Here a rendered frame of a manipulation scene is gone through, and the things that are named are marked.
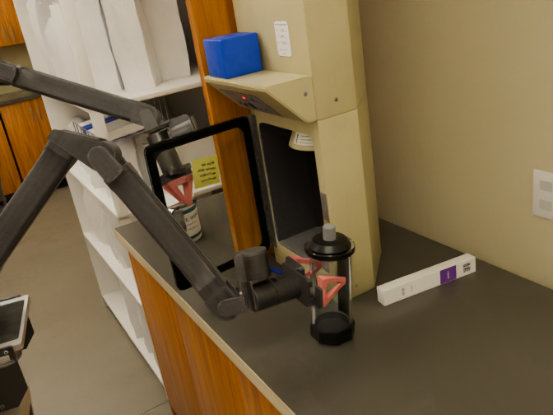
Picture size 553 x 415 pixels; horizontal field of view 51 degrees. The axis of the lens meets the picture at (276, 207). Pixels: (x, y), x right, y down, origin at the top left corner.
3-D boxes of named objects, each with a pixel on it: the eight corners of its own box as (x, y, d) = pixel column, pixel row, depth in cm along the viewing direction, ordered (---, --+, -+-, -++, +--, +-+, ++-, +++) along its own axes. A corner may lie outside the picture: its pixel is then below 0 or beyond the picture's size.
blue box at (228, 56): (244, 67, 149) (238, 31, 146) (263, 70, 141) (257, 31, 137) (209, 76, 145) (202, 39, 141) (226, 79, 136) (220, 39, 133)
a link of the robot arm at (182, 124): (142, 114, 158) (137, 111, 149) (182, 96, 158) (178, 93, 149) (161, 155, 159) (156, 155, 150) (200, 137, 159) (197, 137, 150)
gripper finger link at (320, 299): (332, 257, 128) (295, 268, 124) (351, 269, 122) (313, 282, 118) (332, 284, 130) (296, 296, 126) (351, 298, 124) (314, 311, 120)
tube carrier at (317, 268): (337, 310, 141) (335, 229, 133) (365, 331, 132) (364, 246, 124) (299, 325, 136) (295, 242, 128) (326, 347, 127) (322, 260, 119)
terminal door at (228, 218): (271, 249, 169) (248, 114, 154) (178, 292, 153) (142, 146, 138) (269, 249, 169) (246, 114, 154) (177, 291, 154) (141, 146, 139)
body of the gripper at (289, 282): (289, 259, 128) (259, 268, 125) (314, 277, 120) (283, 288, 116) (290, 285, 130) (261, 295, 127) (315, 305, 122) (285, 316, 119)
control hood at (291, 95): (248, 104, 155) (243, 67, 151) (318, 121, 128) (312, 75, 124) (210, 115, 150) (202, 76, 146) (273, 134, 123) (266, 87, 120)
